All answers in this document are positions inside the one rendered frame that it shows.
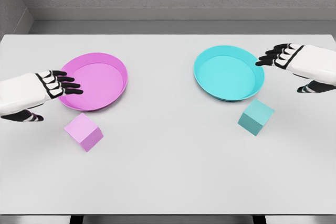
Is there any cyan round plate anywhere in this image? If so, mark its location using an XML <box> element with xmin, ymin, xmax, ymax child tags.
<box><xmin>193</xmin><ymin>45</ymin><xmax>265</xmax><ymax>102</ymax></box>

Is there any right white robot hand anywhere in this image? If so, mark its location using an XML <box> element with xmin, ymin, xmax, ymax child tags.
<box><xmin>255</xmin><ymin>42</ymin><xmax>336</xmax><ymax>94</ymax></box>

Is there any pink round plate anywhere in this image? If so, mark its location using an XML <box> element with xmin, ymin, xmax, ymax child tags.
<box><xmin>56</xmin><ymin>52</ymin><xmax>129</xmax><ymax>112</ymax></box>

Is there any pink cube block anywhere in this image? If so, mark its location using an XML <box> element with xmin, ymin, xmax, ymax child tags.
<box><xmin>64</xmin><ymin>112</ymin><xmax>104</xmax><ymax>153</ymax></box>

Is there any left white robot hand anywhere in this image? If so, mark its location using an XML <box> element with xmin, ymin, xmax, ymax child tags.
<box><xmin>0</xmin><ymin>70</ymin><xmax>84</xmax><ymax>123</ymax></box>

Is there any teal cube block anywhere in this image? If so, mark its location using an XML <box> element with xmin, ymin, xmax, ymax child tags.
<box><xmin>237</xmin><ymin>99</ymin><xmax>275</xmax><ymax>137</ymax></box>

